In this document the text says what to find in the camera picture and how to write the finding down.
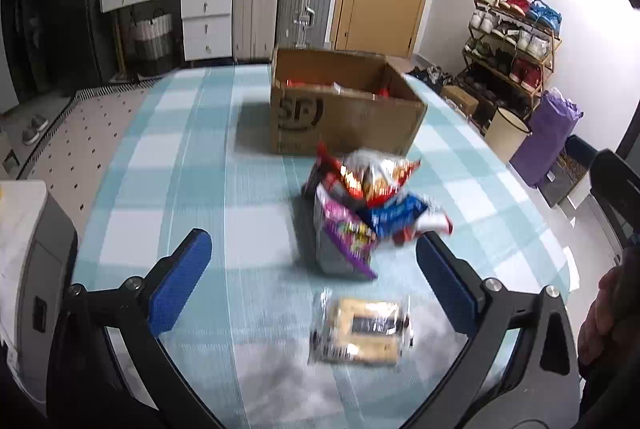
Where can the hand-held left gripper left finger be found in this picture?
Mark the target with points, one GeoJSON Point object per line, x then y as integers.
{"type": "Point", "coordinates": [182, 279]}

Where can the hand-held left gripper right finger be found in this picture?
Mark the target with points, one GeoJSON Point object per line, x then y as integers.
{"type": "Point", "coordinates": [447, 284]}

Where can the clear yellow cracker packet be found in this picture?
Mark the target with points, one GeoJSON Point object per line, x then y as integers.
{"type": "Point", "coordinates": [360, 331]}

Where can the brown cardboard box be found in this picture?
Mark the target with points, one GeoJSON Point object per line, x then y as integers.
{"type": "Point", "coordinates": [350, 124]}

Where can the person's right hand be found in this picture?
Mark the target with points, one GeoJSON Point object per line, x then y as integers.
{"type": "Point", "coordinates": [607, 319]}

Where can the dark woven storage box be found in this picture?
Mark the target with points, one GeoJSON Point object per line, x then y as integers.
{"type": "Point", "coordinates": [570, 164]}

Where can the purple bag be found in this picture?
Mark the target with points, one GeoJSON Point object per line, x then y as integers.
{"type": "Point", "coordinates": [547, 139]}

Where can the blue cookie packet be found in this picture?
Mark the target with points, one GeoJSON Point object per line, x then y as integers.
{"type": "Point", "coordinates": [395, 214]}

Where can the purple snack packet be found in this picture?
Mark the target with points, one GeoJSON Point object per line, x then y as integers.
{"type": "Point", "coordinates": [347, 224]}

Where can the cream waste bin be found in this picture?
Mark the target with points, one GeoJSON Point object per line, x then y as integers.
{"type": "Point", "coordinates": [507, 134]}

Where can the small orange stick snack packet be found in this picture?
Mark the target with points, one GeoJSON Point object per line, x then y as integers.
{"type": "Point", "coordinates": [380, 176]}

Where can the wooden shoe rack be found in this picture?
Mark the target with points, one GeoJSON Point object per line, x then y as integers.
{"type": "Point", "coordinates": [552, 59]}

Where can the white grey appliance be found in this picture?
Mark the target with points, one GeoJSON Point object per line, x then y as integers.
{"type": "Point", "coordinates": [30, 269]}

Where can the dark red snack packet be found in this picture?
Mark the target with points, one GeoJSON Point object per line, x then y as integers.
{"type": "Point", "coordinates": [322, 174]}

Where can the beige dotted rug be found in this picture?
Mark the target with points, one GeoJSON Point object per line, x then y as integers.
{"type": "Point", "coordinates": [85, 144]}

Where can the small cardboard box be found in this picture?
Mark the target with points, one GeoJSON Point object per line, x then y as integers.
{"type": "Point", "coordinates": [459, 98]}

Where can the grey slipper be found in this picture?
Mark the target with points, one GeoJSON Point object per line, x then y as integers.
{"type": "Point", "coordinates": [30, 134]}
{"type": "Point", "coordinates": [39, 123]}

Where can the loose sneakers group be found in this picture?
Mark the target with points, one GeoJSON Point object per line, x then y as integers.
{"type": "Point", "coordinates": [430, 74]}

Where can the red cone snack packet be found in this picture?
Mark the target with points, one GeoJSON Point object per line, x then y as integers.
{"type": "Point", "coordinates": [300, 83]}

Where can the woven laundry basket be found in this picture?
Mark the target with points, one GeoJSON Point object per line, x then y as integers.
{"type": "Point", "coordinates": [152, 41]}

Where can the white drawer desk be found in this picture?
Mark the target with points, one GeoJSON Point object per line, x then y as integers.
{"type": "Point", "coordinates": [170, 9]}

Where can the beige suitcase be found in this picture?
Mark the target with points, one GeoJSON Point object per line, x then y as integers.
{"type": "Point", "coordinates": [256, 9]}

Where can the silver suitcase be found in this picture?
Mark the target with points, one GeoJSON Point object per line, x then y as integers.
{"type": "Point", "coordinates": [302, 9]}

